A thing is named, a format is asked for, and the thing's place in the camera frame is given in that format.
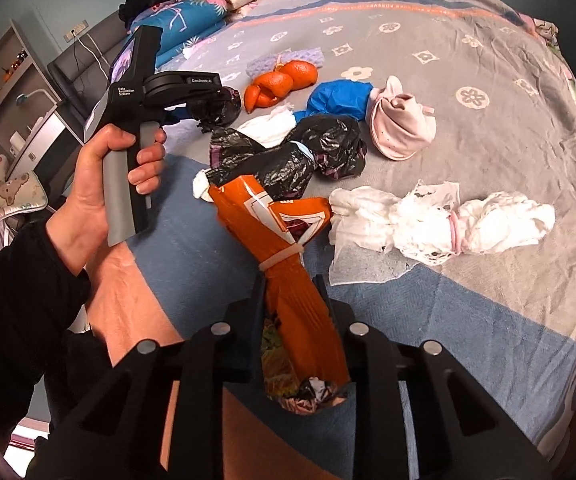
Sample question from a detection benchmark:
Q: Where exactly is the blue floral folded quilt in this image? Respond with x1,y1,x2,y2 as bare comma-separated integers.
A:
118,0,231,68

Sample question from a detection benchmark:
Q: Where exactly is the bear print cloth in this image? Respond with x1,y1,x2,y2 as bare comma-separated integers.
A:
0,155,49,241

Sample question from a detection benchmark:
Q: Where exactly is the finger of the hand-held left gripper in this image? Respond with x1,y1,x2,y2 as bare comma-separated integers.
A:
165,105,204,128

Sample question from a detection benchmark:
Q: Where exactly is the grey bed headboard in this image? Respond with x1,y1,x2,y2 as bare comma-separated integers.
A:
47,0,249,106

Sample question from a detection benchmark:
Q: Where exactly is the small black plastic bag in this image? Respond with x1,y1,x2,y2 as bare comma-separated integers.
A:
193,87,243,133

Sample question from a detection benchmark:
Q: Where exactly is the wall power socket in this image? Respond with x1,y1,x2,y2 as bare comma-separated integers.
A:
63,20,90,43

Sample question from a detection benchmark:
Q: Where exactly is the person's left forearm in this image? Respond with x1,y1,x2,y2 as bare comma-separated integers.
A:
0,217,114,441

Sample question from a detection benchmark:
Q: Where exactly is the long black plastic bag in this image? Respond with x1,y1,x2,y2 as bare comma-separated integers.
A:
205,127,316,202

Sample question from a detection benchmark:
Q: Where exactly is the orange snack bag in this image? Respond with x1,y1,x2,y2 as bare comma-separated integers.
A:
208,174,354,416

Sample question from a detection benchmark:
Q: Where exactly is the white bedside cabinet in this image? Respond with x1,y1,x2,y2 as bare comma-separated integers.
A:
5,105,85,201

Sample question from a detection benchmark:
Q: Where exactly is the white cable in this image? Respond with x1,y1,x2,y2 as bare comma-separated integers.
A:
74,30,115,70

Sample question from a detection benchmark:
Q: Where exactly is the purple foam fruit net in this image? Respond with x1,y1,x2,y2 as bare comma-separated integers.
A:
245,47,326,81

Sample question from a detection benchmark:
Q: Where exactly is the crumpled white tissue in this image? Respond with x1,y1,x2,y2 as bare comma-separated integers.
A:
239,107,297,149

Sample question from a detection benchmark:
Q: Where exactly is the person's left hand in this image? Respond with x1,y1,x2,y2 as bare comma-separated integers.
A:
48,125,166,278

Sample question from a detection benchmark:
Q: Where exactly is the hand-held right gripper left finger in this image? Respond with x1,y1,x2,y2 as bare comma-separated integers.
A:
28,274,269,480

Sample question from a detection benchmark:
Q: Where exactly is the floral bed sheet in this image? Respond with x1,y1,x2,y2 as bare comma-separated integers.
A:
518,12,576,128

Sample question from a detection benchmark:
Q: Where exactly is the pink baby hat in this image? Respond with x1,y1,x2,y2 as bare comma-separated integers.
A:
367,76,437,162

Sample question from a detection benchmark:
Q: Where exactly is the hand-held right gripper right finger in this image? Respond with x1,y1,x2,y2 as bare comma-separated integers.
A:
312,274,554,480

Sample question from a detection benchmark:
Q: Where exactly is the white pink paper scrap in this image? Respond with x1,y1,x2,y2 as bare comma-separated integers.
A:
178,35,206,61

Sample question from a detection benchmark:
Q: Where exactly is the round black plastic bag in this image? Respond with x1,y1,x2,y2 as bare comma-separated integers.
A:
288,115,367,181

